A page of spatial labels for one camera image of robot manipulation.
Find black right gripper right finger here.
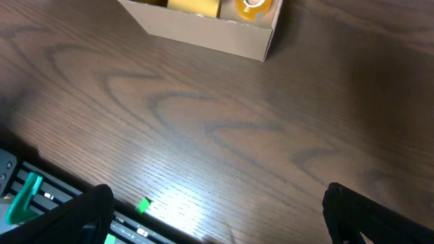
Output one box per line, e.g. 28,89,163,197
322,182,433,244

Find yellow clear tape roll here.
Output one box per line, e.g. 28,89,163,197
235,0,272,20

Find small green clip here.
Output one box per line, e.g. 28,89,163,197
135,197,151,214

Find green clamp handle left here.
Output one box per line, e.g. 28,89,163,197
5,172,43,225

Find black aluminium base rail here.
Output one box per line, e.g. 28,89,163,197
1,149,195,244

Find yellow sticky note pad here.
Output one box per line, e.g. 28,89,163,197
167,0,220,18

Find green clamp handle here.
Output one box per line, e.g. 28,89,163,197
104,234,116,244
5,172,43,225

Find brown cardboard box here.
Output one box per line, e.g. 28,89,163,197
120,0,283,61

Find green clamp handle right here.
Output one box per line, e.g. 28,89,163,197
104,234,116,244

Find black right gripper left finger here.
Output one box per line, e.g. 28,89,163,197
1,184,115,244

